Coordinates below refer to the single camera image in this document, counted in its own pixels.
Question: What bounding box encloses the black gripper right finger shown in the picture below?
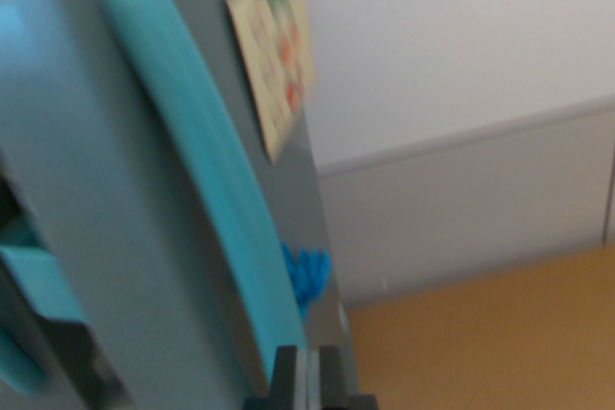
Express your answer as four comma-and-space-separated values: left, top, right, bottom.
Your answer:
309, 345, 348, 410

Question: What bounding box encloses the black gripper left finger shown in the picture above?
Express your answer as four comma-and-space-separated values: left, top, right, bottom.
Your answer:
269, 345, 309, 410

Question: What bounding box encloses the grey toy refrigerator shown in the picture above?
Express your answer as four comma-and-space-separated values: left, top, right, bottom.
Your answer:
0, 0, 359, 410

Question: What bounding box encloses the teal door storage bin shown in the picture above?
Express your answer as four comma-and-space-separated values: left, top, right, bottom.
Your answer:
0, 217, 90, 395

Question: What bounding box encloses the blue plastic clip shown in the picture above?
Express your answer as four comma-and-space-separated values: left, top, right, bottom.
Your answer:
280, 241, 332, 321

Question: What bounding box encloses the cream paper note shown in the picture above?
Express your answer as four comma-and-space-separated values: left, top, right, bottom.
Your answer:
223, 0, 316, 165

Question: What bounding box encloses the teal handle of plain door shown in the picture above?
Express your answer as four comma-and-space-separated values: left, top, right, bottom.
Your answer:
90, 0, 308, 393

